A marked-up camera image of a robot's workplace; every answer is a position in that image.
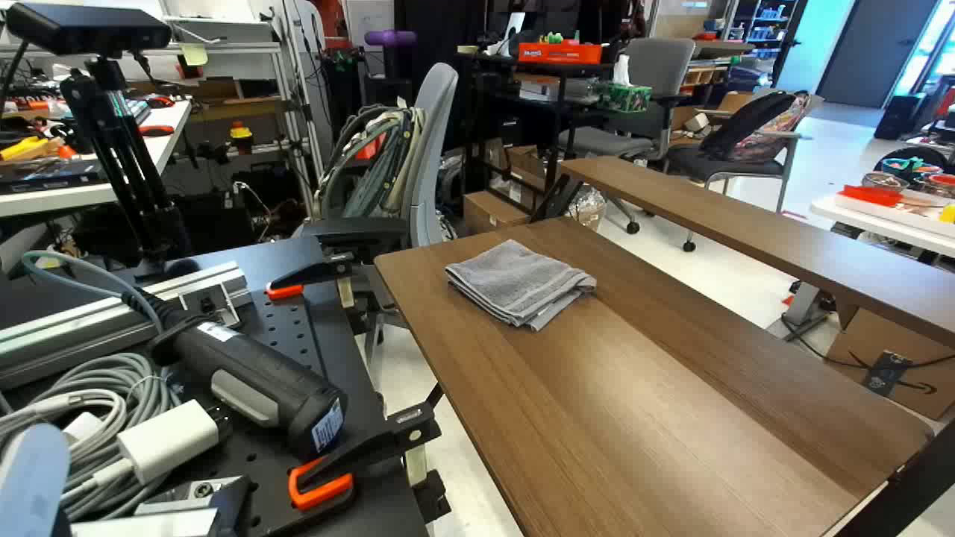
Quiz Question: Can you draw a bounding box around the grey towel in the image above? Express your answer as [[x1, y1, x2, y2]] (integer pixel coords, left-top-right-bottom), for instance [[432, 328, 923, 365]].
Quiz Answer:
[[441, 236, 599, 334]]

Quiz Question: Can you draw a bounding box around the brown cardboard box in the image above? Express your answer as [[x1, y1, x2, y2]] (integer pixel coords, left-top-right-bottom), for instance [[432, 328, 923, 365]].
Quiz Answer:
[[458, 189, 530, 239]]

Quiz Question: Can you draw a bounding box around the light grey office chair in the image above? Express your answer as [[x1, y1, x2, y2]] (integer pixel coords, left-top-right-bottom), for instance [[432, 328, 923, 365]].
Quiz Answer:
[[296, 60, 461, 254]]

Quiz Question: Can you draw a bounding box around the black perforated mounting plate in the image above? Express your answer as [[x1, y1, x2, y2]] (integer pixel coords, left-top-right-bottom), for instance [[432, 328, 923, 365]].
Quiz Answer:
[[145, 236, 432, 537]]

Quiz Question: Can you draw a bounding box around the black clamp orange tip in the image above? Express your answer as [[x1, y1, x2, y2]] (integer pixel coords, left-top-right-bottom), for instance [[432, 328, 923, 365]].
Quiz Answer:
[[263, 252, 373, 309]]

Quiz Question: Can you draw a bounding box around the green tissue box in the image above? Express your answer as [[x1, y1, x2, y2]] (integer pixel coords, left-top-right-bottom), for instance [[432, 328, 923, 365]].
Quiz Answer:
[[596, 82, 655, 113]]

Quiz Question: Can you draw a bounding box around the orange storage box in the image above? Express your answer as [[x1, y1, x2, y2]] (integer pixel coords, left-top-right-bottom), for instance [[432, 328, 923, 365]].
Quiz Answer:
[[517, 36, 606, 72]]

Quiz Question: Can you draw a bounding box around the purple roll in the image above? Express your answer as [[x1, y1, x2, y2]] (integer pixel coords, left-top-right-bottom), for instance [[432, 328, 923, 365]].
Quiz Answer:
[[360, 28, 420, 51]]

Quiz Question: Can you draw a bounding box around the grey upholstered office chair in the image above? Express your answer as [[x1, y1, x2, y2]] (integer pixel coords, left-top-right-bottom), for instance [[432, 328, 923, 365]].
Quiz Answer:
[[564, 36, 702, 239]]

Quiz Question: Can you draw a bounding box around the black mesh chair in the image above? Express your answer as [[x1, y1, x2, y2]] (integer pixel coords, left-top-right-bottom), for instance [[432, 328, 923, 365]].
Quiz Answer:
[[663, 89, 815, 218]]

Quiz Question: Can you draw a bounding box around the long wooden side table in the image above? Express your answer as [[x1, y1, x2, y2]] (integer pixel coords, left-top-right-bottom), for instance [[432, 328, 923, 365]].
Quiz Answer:
[[558, 157, 955, 346]]

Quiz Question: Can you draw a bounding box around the white power adapter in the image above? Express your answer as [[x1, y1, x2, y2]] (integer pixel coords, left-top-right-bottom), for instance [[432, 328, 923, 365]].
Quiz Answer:
[[115, 398, 224, 486]]

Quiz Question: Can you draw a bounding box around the red flat object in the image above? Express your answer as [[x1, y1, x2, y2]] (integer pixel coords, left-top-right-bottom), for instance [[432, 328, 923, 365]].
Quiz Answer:
[[837, 182, 908, 210]]

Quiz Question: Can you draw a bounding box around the flat cardboard sheet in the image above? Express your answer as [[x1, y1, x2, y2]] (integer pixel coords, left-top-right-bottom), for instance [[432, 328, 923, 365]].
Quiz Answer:
[[824, 309, 955, 421]]

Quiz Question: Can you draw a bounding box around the white work table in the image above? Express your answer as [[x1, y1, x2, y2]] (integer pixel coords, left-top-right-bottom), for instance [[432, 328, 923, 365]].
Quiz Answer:
[[809, 182, 955, 262]]

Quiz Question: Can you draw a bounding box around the small black device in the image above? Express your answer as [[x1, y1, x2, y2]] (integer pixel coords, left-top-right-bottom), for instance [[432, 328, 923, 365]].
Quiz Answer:
[[858, 350, 911, 401]]

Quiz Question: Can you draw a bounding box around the white cluttered workbench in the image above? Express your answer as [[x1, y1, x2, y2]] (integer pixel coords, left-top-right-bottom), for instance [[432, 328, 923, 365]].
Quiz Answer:
[[0, 98, 193, 225]]

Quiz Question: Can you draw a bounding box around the yellow tool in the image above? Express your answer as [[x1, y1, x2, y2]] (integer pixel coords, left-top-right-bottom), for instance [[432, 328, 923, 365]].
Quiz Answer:
[[0, 136, 69, 167]]

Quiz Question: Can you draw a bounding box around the pale blue rounded cylinder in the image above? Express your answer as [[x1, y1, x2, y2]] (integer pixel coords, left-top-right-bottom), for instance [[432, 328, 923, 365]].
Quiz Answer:
[[0, 421, 73, 537]]

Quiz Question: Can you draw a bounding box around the cable bundle on chair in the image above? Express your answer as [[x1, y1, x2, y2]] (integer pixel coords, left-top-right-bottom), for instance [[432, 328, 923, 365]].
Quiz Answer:
[[311, 101, 426, 225]]

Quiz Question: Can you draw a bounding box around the black clamp orange handle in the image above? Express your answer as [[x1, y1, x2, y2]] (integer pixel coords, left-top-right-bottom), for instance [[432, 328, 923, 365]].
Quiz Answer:
[[284, 386, 447, 518]]

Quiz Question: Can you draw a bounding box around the black camera stand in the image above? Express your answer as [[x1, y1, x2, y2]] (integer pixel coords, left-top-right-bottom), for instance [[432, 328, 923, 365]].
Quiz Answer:
[[56, 55, 193, 268]]

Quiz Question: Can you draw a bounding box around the teal cable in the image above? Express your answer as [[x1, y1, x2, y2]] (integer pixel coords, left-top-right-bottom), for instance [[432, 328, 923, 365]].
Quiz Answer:
[[18, 248, 166, 339]]

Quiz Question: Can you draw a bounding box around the grey cable bundle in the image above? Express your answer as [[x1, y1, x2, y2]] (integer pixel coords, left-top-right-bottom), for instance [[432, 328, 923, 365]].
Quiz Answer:
[[0, 350, 188, 522]]

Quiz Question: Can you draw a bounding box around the aluminium extrusion rail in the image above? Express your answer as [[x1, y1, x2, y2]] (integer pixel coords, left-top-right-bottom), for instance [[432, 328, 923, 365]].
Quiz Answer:
[[0, 259, 254, 391]]

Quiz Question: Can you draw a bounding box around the black stereo camera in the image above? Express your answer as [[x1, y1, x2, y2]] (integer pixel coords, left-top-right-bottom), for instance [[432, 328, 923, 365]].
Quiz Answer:
[[2, 0, 173, 60]]

